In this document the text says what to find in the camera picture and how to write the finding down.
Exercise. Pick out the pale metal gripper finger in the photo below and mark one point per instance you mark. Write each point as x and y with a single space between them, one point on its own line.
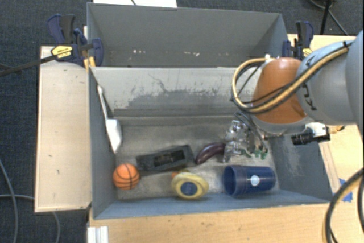
231 150
233 128

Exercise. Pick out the pale wood board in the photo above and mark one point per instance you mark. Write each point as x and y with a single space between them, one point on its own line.
64 133

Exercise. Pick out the purple toy eggplant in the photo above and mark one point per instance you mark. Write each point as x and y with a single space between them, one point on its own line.
209 152

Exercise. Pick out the orange basketball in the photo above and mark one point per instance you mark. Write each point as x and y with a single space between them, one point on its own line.
126 176

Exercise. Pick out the dark blue cup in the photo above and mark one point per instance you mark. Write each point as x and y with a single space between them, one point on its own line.
247 180

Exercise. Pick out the grey metal bin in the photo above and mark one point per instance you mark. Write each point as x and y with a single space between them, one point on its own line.
182 37

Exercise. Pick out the black cylinder on white bracket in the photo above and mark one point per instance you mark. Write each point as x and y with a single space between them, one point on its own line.
305 138

